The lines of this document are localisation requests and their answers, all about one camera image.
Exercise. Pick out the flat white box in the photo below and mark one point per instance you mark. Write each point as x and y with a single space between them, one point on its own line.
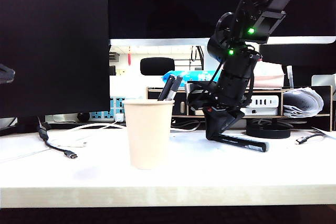
260 111

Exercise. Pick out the wooden desk organizer shelf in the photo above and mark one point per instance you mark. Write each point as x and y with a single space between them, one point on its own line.
282 91

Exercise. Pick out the white paper sheet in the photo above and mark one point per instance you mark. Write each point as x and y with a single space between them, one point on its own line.
325 133

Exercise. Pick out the black office chair headrest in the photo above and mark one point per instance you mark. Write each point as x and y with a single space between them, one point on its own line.
157 66

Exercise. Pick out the white plug adapter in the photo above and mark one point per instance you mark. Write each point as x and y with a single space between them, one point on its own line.
119 117

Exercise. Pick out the white rounded device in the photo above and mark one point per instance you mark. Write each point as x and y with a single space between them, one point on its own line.
325 81

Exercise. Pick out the black matte monitor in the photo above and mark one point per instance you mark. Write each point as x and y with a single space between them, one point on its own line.
52 37

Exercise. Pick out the white multi-port charger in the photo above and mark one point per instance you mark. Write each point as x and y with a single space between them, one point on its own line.
265 101

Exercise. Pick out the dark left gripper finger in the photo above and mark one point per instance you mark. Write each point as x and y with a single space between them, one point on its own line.
6 73

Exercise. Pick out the black round base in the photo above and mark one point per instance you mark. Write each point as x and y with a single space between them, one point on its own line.
269 132

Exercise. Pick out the blue wet wipes pack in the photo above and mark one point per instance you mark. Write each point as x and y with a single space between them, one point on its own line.
183 75

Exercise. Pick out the white upright pen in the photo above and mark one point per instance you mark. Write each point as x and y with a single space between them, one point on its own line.
289 75

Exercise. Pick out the beige paper cup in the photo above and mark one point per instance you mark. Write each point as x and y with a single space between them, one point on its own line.
149 134

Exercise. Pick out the grey marker with silver barrel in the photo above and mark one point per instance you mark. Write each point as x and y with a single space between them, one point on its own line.
176 85

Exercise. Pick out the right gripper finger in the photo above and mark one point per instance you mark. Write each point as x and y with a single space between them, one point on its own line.
213 124
232 120

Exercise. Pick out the rolled printed papers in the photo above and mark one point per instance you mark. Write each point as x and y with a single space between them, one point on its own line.
303 103

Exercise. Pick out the large silver-bezel monitor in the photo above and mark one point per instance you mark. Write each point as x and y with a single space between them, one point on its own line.
162 3

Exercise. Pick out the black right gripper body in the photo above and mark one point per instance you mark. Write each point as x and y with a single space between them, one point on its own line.
231 94

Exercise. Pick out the white blue power strip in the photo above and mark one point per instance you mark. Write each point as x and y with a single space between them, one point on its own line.
105 116

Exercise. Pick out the slim black marker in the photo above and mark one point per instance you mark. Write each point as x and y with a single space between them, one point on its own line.
168 87

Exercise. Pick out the black background monitor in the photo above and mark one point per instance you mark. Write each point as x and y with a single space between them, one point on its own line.
302 61

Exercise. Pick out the pink tissue pack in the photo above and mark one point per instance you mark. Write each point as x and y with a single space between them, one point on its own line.
270 74

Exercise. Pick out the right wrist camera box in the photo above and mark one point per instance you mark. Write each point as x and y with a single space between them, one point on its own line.
195 95

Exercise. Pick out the cream rectangular box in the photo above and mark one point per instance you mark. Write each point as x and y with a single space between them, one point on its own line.
198 112

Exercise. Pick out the black round plug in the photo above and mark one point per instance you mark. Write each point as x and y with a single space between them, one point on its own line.
83 116

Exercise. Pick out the black marker with white label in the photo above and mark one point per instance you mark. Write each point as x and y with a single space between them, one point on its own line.
244 144

